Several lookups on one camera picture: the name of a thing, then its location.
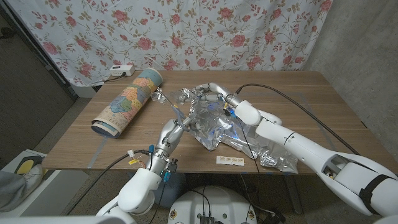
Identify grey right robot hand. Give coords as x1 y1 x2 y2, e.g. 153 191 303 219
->
190 82 243 109

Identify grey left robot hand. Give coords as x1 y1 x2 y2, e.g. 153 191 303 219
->
148 111 200 177

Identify aluminum foil sheet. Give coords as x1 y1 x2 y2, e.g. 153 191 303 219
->
150 86 300 174

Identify rolled map wrapping paper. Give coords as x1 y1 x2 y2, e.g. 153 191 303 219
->
91 67 164 139

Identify grey blue round base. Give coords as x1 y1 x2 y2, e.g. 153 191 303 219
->
154 172 187 208

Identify white label strip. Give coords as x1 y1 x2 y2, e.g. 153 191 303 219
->
216 155 245 167

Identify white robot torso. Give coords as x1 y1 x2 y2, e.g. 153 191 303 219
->
167 185 258 224

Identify white power strip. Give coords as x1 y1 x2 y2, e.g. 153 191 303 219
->
109 65 136 77

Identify white floor sheet yellow shapes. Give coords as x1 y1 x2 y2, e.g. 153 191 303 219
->
1 149 90 218

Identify grey table leg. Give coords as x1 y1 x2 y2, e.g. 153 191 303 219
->
283 174 304 215

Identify white sneaker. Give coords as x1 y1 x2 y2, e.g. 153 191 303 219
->
21 164 44 190

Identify thin black left wrist cable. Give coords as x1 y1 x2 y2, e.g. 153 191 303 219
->
148 179 171 224

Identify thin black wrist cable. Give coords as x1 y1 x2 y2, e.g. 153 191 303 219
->
148 179 171 224
235 117 261 174

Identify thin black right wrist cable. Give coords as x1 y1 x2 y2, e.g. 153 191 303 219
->
235 117 261 174

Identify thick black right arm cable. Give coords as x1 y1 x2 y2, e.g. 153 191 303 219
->
234 83 362 156

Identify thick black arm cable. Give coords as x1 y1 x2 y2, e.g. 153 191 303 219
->
63 149 152 216
234 83 362 156

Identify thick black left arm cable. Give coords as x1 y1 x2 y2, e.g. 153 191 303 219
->
63 149 152 216

